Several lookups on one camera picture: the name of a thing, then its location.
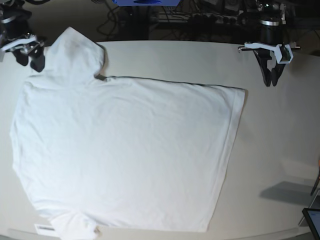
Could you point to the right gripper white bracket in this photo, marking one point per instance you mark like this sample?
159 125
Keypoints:
21 47

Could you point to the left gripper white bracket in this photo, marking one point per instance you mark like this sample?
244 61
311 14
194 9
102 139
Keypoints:
262 54

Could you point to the white T-shirt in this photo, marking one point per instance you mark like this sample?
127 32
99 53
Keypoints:
123 152

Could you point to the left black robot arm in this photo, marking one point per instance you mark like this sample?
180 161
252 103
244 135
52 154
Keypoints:
256 25

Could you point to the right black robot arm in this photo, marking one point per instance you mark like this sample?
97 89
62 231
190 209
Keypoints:
16 36

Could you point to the blue box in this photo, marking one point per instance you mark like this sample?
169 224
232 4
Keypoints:
126 3

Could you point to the white label strip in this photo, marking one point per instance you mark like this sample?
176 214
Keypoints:
45 230

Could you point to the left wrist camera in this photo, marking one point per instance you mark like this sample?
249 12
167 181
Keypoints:
286 54

